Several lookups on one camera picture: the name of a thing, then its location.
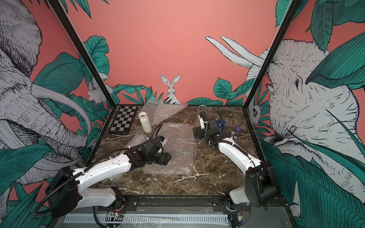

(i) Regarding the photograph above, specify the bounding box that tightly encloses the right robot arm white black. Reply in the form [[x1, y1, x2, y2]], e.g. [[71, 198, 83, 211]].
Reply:
[[193, 112, 280, 208]]

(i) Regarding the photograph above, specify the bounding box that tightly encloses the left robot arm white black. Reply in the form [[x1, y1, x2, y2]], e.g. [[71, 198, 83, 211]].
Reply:
[[33, 123, 171, 218]]

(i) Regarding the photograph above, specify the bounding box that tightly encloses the crumpled bubble wrap pile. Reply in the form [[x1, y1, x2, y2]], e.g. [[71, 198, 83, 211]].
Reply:
[[140, 97, 188, 126]]

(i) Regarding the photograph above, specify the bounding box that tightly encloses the blue tape dispenser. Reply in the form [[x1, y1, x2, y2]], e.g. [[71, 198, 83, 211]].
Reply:
[[217, 119, 225, 132]]

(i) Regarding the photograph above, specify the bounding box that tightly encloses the small white ribbed vase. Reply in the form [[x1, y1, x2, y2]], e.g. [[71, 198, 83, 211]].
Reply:
[[138, 112, 152, 133]]

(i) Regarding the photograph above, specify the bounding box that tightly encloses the black white chessboard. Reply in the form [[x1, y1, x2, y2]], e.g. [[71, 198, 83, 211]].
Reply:
[[108, 105, 138, 135]]

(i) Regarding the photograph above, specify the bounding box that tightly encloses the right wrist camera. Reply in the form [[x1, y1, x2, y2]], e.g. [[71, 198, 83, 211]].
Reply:
[[199, 112, 206, 129]]

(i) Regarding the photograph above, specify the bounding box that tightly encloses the black front mounting rail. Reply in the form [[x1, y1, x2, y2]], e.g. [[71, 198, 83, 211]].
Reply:
[[96, 194, 289, 213]]

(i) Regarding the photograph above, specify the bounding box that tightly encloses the white slotted cable duct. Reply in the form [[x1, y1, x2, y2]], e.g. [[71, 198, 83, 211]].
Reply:
[[62, 213, 230, 225]]

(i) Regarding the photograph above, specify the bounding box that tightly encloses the right black frame post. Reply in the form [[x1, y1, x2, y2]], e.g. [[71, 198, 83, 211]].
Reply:
[[243, 0, 303, 108]]

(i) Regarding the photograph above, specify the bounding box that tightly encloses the black frame post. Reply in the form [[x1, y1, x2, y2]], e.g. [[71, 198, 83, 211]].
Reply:
[[243, 0, 303, 108], [47, 0, 117, 108]]

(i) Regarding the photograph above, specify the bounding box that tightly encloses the left black frame post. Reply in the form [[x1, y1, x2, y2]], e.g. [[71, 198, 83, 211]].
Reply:
[[47, 0, 117, 108]]

